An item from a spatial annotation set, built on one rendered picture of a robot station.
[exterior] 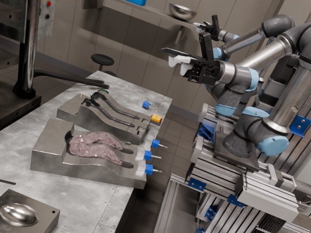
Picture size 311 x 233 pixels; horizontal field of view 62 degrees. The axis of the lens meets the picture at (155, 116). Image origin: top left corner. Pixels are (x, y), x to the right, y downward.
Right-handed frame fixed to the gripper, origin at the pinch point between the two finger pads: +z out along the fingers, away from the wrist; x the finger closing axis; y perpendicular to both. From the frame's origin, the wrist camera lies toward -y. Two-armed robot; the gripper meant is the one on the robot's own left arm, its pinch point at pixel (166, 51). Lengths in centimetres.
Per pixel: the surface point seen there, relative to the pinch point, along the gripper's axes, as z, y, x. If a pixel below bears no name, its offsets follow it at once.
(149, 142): -20, 56, 45
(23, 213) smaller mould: 35, 62, -7
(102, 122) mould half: 8, 51, 51
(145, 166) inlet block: -11, 56, 18
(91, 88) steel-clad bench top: 13, 51, 109
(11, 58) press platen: 60, 32, 74
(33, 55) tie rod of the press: 50, 29, 79
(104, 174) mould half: 7, 59, 14
